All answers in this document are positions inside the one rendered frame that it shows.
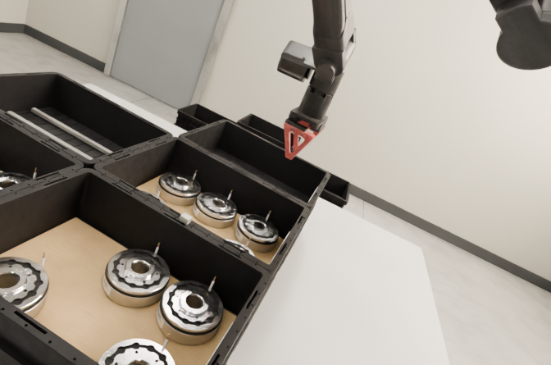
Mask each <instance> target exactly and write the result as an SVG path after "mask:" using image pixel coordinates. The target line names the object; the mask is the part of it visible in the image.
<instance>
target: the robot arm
mask: <svg viewBox="0 0 551 365"><path fill-rule="evenodd" d="M489 1H490V3H491V5H492V7H493V9H494V10H495V12H496V17H495V20H496V22H497V24H498V26H499V28H500V33H499V37H498V41H497V43H496V53H497V55H498V57H499V59H500V60H501V61H502V62H503V63H505V64H506V65H508V66H510V67H513V68H516V69H518V70H524V71H535V70H541V69H544V68H547V67H550V66H551V0H489ZM312 10H313V27H312V33H313V40H314V44H313V46H312V47H309V46H307V45H304V44H302V43H298V42H296V41H293V40H290V41H289V42H288V44H287V45H286V47H285V49H284V51H283V52H282V53H281V57H280V60H279V63H278V66H277V71H278V72H280V73H282V74H285V75H287V76H289V77H291V78H294V79H296V80H298V81H300V82H304V81H305V79H307V80H308V78H309V77H310V75H311V73H312V71H313V70H314V72H313V75H312V78H311V80H310V82H309V84H310V85H309V86H308V87H307V89H306V92H305V94H304V95H303V99H302V101H301V103H300V105H299V107H296V108H294V109H292V110H291V111H290V113H289V118H287V119H286V120H285V123H284V131H285V157H287V158H288V159H290V160H292V159H293V158H294V157H295V156H296V155H297V154H298V153H299V152H300V151H301V150H303V149H304V148H305V147H306V146H307V145H308V144H309V143H310V142H311V141H312V140H313V139H315V138H316V137H317V136H318V135H319V134H320V133H321V132H322V131H323V130H324V128H325V124H326V122H327V120H328V116H326V112H327V110H328V108H329V106H330V103H331V101H332V98H333V97H334V95H335V92H336V90H337V88H338V87H339V83H340V81H341V80H342V78H343V76H344V68H345V67H346V65H347V63H348V61H349V59H350V57H351V56H352V54H353V51H354V49H355V48H356V28H354V18H353V14H352V6H351V0H312ZM307 129H309V130H312V131H313V133H311V132H309V131H307ZM290 131H292V132H294V151H293V152H292V153H291V152H290ZM299 136H302V137H303V139H304V141H303V142H302V143H301V144H300V145H298V137H299Z"/></svg>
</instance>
